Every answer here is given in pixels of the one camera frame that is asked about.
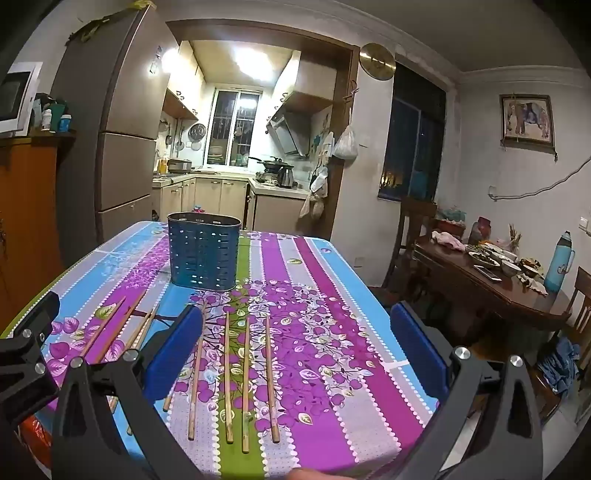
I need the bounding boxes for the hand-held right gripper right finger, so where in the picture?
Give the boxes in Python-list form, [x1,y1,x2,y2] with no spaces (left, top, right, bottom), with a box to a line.
[390,301,546,480]

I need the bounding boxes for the silver refrigerator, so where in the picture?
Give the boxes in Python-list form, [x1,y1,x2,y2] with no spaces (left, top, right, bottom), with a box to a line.
[50,4,178,268]

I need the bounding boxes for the plate of green vegetables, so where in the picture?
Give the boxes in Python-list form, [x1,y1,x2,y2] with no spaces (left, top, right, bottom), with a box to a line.
[468,251,500,269]

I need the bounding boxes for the framed elephant picture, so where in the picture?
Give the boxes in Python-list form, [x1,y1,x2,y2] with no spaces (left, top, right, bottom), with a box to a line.
[499,93,557,155]

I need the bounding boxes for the ceiling light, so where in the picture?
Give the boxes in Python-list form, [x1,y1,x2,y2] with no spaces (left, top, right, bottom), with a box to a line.
[231,39,273,84]

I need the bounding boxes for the wooden chair with blue cloth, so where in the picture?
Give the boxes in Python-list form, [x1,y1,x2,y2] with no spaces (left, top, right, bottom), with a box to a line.
[526,268,591,425]

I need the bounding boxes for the black wok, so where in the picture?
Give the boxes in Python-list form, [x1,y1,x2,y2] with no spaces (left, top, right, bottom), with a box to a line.
[248,156,294,174]

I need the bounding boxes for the white hanging plastic bag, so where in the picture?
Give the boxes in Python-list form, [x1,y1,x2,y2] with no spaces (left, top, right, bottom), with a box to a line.
[332,124,359,161]

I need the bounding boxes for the barred kitchen window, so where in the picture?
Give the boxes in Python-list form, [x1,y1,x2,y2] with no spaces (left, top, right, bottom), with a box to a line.
[210,88,263,166]

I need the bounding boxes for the beige kitchen counter cabinet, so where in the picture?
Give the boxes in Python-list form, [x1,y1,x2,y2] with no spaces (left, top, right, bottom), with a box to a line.
[249,178,310,232]

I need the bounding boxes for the dark wooden dining table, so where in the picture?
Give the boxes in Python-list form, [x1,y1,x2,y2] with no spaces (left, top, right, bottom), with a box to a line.
[411,231,573,333]

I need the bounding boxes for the gold round wall clock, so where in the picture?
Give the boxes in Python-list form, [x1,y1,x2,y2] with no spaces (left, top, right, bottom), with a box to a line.
[359,42,397,81]

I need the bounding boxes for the glass jar with red lid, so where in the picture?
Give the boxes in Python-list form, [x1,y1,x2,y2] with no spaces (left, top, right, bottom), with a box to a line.
[468,217,492,245]

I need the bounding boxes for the red basin with greens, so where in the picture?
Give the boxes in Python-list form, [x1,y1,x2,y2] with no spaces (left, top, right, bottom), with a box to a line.
[436,207,467,236]

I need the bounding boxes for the blue perforated utensil holder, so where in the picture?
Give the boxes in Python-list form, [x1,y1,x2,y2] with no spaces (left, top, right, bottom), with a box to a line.
[166,211,242,292]

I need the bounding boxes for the metal range hood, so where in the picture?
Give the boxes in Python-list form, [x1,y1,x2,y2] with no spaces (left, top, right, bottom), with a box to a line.
[267,108,311,160]

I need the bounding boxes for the yellow green cloth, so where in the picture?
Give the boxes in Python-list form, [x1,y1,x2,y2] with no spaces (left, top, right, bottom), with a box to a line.
[69,0,158,44]

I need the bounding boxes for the wall cable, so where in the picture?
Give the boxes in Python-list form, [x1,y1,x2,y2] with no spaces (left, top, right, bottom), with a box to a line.
[488,159,591,201]

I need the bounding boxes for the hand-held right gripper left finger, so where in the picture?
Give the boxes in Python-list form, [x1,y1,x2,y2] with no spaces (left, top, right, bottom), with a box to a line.
[51,305,206,480]

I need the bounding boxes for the dark wooden chair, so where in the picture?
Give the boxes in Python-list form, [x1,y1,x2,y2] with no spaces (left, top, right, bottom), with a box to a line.
[369,196,439,308]

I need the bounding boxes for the white microwave oven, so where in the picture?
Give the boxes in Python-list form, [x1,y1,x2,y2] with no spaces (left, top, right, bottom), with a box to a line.
[0,62,43,137]

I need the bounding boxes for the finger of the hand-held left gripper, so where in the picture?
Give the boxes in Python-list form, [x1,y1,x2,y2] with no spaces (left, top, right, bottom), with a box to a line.
[0,292,62,428]

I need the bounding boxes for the orange wooden cabinet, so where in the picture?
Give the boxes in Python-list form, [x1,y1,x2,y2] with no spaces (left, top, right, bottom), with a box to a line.
[0,131,77,319]

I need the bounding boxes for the hanging cloth bags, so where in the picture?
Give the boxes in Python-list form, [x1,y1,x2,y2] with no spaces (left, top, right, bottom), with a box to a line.
[299,166,329,220]

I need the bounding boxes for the brown door frame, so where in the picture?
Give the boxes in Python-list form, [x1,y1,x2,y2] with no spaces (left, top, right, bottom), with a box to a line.
[165,19,361,241]

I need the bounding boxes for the pink cloth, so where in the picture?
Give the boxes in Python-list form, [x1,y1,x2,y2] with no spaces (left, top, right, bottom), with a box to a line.
[431,231,466,252]

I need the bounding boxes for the person's right hand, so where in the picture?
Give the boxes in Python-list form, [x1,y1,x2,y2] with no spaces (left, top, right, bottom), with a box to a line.
[277,467,338,480]

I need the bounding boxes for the beige kitchen base cabinets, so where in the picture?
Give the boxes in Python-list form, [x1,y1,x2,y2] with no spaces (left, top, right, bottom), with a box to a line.
[152,178,252,222]

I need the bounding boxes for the purple floral striped tablecloth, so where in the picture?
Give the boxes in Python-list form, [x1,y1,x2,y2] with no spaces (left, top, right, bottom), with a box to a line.
[0,220,439,480]

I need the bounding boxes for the dark window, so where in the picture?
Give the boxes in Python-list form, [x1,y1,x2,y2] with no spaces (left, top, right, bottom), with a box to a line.
[378,62,448,202]

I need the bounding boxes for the blue thermos bottle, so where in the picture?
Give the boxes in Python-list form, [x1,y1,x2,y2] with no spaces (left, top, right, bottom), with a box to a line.
[544,231,575,294]

